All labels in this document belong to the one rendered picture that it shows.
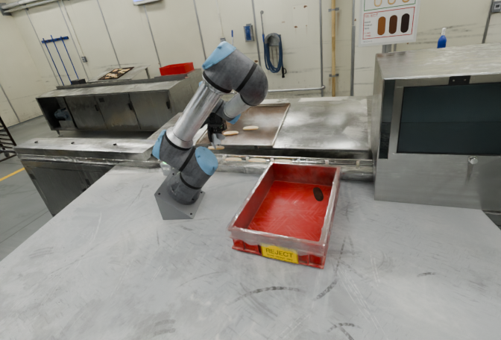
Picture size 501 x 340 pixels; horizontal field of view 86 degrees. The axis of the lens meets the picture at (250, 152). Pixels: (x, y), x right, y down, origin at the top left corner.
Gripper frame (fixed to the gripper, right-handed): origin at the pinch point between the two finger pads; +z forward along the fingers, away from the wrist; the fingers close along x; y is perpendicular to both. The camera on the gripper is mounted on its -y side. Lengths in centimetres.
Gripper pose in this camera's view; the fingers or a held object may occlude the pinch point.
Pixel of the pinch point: (215, 145)
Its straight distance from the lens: 151.4
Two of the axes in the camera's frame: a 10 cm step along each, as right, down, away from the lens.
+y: 9.3, 0.3, -3.6
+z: 1.3, 8.9, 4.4
